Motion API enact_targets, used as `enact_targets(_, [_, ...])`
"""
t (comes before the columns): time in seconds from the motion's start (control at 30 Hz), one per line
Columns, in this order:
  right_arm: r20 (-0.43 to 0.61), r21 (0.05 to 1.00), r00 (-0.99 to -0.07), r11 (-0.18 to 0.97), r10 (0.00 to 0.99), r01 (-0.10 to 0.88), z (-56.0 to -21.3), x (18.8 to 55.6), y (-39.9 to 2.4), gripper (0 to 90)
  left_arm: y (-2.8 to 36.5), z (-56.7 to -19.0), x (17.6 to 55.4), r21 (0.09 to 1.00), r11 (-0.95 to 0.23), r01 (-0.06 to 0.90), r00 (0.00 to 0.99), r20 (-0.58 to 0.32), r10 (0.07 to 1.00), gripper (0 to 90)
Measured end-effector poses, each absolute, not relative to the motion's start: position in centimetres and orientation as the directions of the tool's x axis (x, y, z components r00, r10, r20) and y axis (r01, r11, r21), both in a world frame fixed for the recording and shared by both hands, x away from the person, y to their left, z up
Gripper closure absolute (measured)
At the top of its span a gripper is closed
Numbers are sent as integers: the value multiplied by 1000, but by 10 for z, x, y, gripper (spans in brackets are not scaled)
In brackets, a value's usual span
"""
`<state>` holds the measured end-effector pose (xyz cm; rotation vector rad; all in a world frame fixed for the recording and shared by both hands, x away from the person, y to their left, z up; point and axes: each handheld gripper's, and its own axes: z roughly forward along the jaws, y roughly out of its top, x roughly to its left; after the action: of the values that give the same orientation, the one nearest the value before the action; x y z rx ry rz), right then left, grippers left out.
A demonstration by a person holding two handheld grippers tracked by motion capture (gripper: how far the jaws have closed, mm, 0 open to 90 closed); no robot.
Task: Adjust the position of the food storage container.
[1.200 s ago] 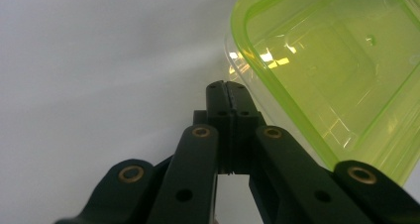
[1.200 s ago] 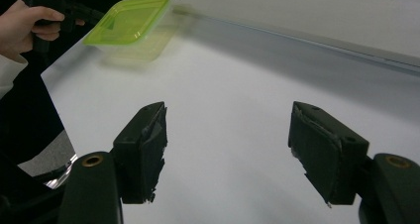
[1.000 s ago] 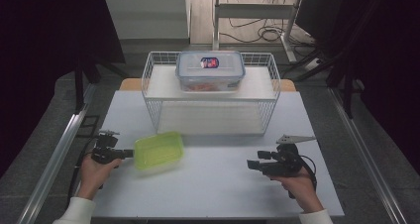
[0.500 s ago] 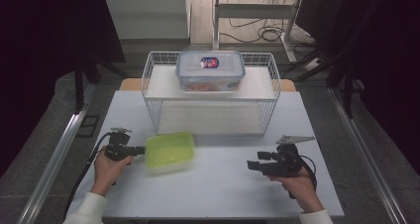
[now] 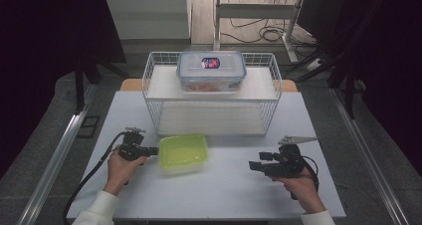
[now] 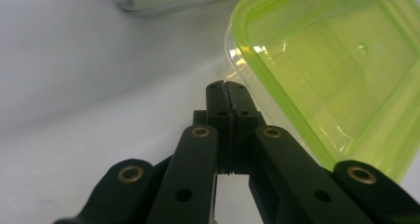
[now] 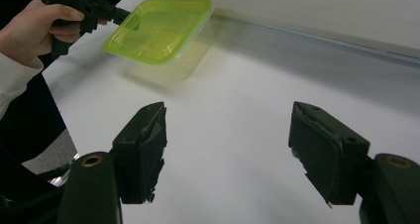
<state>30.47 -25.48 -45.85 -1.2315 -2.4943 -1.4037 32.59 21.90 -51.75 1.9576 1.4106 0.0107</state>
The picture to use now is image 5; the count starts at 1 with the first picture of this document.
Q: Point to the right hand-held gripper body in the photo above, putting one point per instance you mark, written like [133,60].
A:
[288,163]

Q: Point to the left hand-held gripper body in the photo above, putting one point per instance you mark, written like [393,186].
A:
[131,148]

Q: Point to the clear food container green lid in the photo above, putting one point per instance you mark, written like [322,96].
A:
[182,152]

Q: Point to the clear plastic food container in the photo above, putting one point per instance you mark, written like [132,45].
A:
[212,74]

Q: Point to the person's left hand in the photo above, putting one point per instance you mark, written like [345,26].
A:
[119,175]

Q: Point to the person's right hand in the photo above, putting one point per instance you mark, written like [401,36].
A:
[303,191]

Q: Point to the tan wooden table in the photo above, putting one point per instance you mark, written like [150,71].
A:
[131,85]

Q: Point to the black metal stand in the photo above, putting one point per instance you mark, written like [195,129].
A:
[79,85]
[348,85]

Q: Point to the black curtain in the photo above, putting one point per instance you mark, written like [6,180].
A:
[40,52]
[394,69]

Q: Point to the white cabinet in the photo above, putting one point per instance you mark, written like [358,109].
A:
[149,16]

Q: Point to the black rectangular floor frame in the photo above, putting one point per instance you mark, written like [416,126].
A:
[89,136]

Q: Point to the aluminium floor rail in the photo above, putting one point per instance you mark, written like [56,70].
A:
[365,152]
[63,145]

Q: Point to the white metal desk frame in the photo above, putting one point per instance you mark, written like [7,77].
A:
[255,11]

